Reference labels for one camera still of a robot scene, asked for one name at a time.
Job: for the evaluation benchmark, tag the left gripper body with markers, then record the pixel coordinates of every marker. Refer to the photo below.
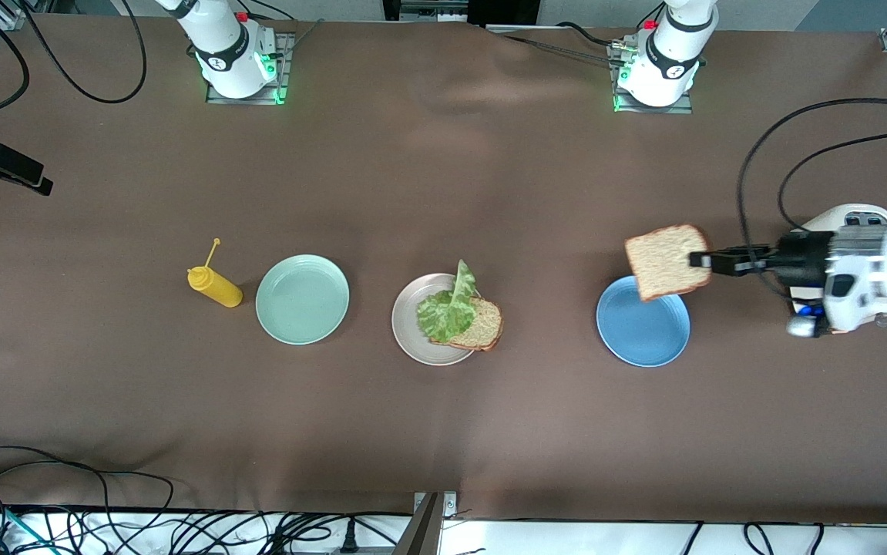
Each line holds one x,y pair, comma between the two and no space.
800,257

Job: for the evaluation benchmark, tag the brown bread slice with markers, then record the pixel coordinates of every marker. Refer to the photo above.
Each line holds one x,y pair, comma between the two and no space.
663,262
483,324

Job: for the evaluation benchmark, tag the yellow mustard squeeze bottle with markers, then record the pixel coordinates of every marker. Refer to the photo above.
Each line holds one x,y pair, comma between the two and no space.
216,289

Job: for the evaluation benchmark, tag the green lettuce leaf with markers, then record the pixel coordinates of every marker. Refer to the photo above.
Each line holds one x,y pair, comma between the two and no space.
447,312

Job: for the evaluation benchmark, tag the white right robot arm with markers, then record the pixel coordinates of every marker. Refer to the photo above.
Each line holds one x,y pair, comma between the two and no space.
227,54

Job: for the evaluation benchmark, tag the blue plate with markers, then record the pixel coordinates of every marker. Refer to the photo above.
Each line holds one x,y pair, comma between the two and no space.
643,331

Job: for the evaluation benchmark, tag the mint green plate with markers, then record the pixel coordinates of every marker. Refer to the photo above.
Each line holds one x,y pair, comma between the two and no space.
302,301

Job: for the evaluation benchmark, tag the beige plate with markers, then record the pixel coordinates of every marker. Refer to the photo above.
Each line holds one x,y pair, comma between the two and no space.
406,331

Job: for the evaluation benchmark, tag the white toaster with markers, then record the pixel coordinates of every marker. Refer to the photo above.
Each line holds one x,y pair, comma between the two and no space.
848,216

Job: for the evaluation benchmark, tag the brown table cloth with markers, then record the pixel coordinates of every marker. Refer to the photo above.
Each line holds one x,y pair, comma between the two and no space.
566,432

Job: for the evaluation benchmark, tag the black equipment box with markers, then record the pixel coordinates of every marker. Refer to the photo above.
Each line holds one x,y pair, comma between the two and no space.
505,9

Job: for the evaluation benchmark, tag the black power plug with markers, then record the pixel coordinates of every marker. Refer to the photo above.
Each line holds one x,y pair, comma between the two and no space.
348,539

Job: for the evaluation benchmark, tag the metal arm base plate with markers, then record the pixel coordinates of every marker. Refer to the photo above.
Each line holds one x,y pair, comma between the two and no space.
651,109
286,77

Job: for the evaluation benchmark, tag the grey metal camera post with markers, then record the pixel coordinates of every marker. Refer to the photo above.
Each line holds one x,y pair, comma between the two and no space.
424,532

